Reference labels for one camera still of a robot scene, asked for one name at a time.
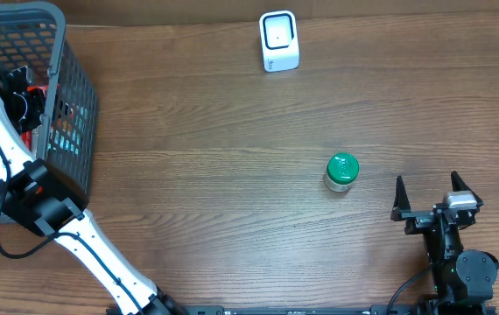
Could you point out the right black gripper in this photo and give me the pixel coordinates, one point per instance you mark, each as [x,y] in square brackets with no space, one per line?
[420,219]

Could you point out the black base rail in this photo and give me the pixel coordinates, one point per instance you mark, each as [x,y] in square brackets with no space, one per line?
[375,309]

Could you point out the red snack package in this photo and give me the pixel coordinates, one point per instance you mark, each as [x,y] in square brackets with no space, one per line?
[30,137]

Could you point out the green lid jar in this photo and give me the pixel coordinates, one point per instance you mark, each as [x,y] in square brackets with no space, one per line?
[341,172]

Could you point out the teal tissue packet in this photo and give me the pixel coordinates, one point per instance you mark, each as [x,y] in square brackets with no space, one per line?
[67,132]

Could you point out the white barcode scanner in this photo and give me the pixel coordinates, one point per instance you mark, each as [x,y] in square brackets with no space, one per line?
[279,41]

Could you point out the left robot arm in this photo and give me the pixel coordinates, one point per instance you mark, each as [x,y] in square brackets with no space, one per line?
[47,202]

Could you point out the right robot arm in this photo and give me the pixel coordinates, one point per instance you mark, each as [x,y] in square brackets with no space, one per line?
[463,279]

